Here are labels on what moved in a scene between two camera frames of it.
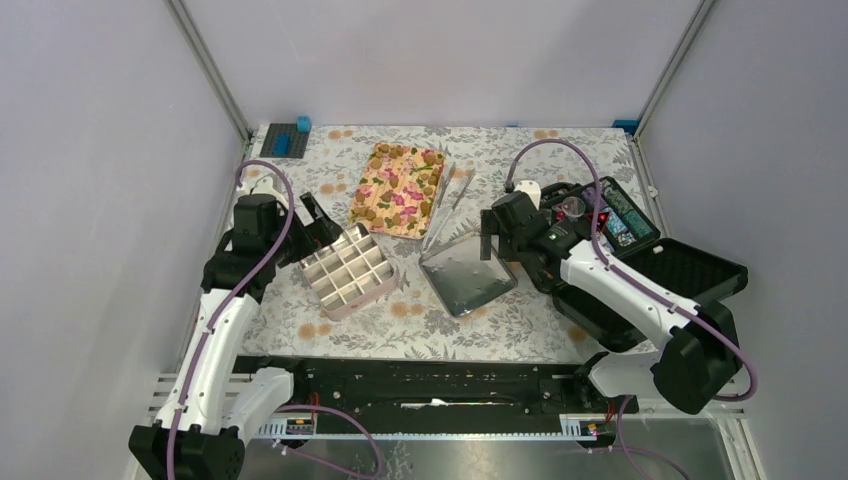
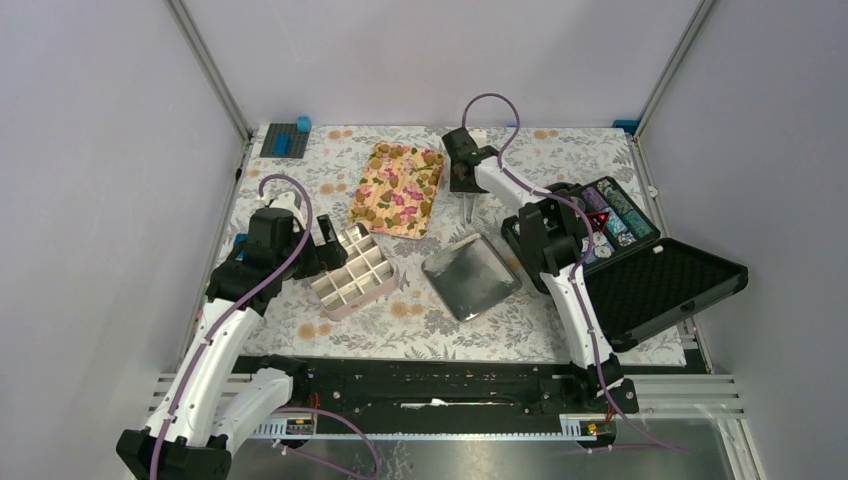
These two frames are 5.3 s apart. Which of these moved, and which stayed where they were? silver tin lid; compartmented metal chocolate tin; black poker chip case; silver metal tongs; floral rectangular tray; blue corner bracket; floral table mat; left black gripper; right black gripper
Moved: left black gripper; right black gripper; silver metal tongs
Stayed: floral rectangular tray; silver tin lid; black poker chip case; compartmented metal chocolate tin; blue corner bracket; floral table mat
